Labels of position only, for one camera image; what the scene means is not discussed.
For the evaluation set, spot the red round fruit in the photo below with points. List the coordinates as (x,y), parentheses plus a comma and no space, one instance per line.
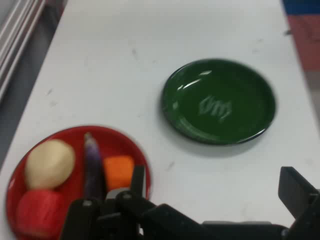
(41,212)

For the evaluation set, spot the beige potato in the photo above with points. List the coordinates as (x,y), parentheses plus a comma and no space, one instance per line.
(50,163)

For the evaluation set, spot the red round plate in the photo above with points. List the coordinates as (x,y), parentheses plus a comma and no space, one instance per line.
(117,140)

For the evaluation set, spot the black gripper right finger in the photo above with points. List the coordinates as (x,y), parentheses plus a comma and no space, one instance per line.
(303,200)

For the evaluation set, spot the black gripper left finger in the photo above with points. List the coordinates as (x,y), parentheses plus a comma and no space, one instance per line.
(125,215)

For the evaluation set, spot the purple eggplant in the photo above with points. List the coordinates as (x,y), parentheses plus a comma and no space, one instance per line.
(93,172)

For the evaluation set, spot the dark green round plate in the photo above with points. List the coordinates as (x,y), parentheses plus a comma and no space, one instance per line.
(218,102)

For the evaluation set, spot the orange carrot chunk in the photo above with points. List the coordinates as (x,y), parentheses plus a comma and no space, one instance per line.
(118,171)

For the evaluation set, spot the orange red box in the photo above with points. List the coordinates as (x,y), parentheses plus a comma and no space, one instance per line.
(306,42)

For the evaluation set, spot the blue object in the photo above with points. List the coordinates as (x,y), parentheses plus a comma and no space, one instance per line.
(302,6)

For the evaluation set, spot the long aluminium frame rail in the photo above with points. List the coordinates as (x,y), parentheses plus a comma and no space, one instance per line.
(15,40)

